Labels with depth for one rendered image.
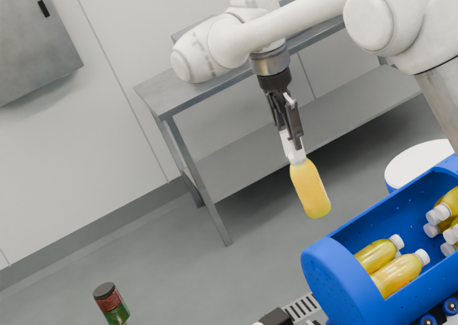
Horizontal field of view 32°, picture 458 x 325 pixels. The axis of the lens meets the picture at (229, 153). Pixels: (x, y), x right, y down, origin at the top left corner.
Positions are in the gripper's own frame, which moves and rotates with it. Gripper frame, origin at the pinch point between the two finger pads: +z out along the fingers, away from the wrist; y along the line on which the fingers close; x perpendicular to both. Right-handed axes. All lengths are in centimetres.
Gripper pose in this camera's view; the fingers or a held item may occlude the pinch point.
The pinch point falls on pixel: (292, 146)
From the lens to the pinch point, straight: 189.0
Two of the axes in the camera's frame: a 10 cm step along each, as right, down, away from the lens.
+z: 2.7, 8.5, 4.5
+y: -3.9, -3.4, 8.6
